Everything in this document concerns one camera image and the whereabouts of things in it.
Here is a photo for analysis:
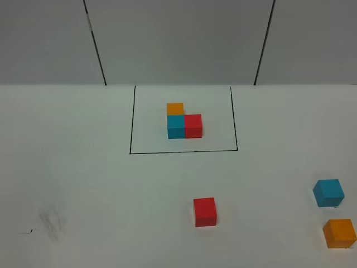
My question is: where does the orange template block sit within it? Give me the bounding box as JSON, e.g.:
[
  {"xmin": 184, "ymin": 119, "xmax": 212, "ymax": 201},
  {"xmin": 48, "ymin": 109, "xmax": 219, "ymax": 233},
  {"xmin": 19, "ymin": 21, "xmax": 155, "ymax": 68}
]
[{"xmin": 167, "ymin": 103, "xmax": 184, "ymax": 116}]

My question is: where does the blue template block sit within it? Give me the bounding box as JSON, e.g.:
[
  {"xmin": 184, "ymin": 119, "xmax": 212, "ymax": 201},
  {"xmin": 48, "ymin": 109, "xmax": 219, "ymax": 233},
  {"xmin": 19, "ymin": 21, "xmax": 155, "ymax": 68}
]
[{"xmin": 167, "ymin": 115, "xmax": 185, "ymax": 139}]

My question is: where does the red template block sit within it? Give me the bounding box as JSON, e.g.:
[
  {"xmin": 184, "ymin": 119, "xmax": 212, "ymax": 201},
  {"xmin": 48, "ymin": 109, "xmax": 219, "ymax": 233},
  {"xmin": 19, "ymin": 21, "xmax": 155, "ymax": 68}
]
[{"xmin": 184, "ymin": 114, "xmax": 202, "ymax": 138}]

